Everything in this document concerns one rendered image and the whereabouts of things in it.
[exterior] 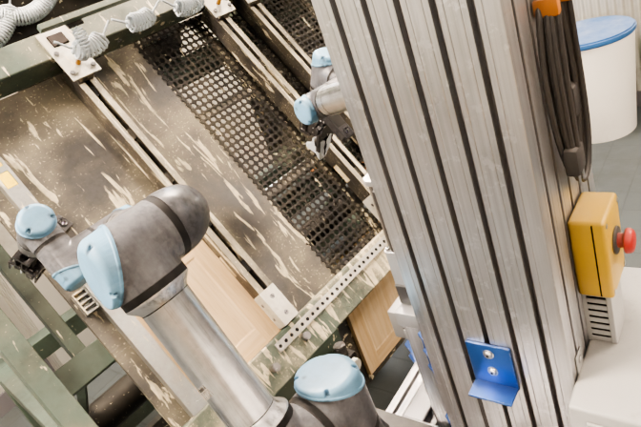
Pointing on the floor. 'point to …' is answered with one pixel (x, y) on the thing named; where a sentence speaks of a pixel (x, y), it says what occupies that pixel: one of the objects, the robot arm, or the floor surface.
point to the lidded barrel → (609, 74)
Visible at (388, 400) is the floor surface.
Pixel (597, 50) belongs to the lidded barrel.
